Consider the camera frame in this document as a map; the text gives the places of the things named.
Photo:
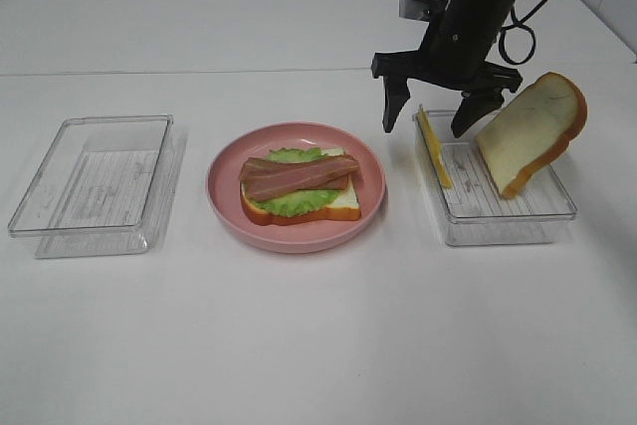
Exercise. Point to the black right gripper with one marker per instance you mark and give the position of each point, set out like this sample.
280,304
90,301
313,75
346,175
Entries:
452,55

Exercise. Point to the white bread slice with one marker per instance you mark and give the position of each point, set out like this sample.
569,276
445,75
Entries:
339,214
532,131

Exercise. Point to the green lettuce leaf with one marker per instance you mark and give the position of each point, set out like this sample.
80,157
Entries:
302,202

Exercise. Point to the pink bacon strip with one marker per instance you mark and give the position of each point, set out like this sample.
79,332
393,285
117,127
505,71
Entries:
292,177

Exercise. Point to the brown bacon strip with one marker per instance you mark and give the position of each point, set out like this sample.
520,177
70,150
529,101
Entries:
254,167

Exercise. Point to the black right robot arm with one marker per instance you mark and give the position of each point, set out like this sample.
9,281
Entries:
452,55

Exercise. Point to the yellow cheese slice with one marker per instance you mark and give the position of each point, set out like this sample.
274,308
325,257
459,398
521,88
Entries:
435,149

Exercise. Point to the clear right plastic tray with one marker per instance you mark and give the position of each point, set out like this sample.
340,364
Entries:
471,212

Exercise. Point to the clear plastic tray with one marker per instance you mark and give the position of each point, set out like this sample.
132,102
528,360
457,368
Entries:
471,212
103,188

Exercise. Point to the pink round plate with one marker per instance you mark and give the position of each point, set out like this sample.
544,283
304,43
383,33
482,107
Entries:
223,187

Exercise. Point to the clear left plastic tray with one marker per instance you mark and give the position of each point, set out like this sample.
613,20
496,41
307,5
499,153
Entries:
103,188

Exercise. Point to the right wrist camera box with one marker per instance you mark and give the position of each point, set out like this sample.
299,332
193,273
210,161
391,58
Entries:
421,10

